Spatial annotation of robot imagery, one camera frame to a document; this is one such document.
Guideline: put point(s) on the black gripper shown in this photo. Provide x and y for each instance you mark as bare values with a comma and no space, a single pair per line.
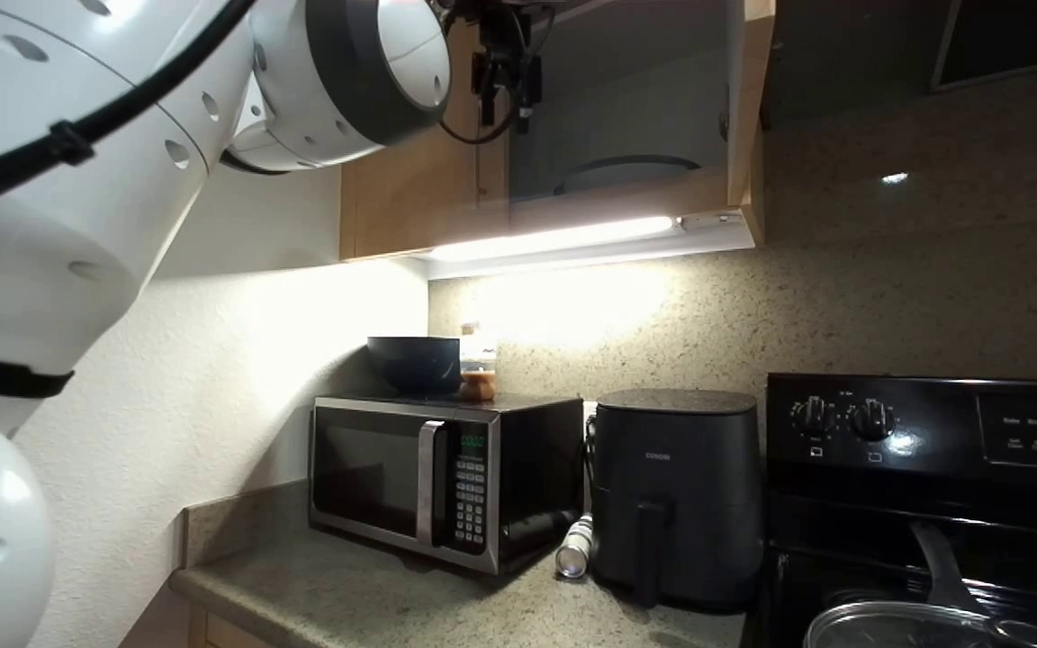
506,71

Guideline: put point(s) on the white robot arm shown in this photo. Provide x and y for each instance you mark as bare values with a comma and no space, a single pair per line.
112,115

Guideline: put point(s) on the wooden upper cabinet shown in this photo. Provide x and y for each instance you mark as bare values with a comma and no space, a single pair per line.
648,106

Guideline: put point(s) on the under-cabinet light strip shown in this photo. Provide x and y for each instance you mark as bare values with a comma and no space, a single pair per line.
592,244

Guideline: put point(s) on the glass jar with brown contents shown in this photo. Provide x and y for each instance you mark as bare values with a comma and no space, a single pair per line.
476,370

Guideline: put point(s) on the dark blue bowl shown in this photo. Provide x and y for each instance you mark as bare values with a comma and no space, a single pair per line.
415,367

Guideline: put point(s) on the stainless black microwave oven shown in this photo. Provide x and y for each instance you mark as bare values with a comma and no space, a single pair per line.
484,489

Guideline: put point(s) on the black air fryer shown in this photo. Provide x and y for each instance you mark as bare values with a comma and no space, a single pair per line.
679,499

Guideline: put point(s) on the clear plastic bottle lying down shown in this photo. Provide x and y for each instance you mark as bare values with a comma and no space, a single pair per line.
579,548

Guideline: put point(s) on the black kitchen stove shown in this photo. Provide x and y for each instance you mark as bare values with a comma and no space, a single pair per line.
873,475

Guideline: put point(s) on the pan with glass lid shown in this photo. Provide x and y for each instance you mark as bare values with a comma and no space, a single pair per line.
944,616

